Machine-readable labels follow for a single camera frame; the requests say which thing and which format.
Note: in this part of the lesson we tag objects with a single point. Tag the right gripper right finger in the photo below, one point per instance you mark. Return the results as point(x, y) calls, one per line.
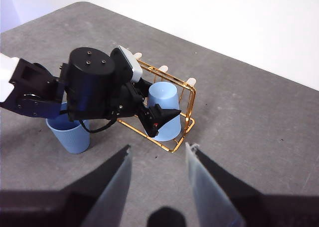
point(236, 207)

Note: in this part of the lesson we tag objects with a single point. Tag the blue ribbed cup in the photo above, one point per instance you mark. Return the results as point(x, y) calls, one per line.
point(74, 139)
point(164, 94)

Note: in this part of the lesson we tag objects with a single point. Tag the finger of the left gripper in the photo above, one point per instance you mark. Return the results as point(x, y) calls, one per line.
point(167, 116)

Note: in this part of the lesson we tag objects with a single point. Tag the pale grey camera box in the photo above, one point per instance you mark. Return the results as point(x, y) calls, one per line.
point(134, 67)

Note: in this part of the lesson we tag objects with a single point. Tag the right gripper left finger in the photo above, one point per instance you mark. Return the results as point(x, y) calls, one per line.
point(74, 207)

